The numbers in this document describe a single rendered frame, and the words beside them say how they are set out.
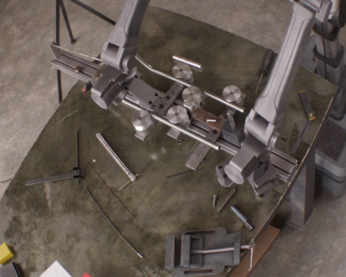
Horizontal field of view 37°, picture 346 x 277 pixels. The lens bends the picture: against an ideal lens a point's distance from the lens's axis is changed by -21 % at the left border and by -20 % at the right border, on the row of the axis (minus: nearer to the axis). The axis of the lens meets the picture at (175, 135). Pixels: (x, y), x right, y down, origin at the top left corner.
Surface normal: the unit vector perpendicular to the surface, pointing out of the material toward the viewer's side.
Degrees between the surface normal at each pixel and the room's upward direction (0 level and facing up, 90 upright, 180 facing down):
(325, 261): 0
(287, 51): 51
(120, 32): 45
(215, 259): 0
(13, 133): 0
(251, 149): 12
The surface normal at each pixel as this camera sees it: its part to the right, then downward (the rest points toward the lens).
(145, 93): 0.20, -0.23
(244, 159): -0.07, -0.48
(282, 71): -0.58, 0.28
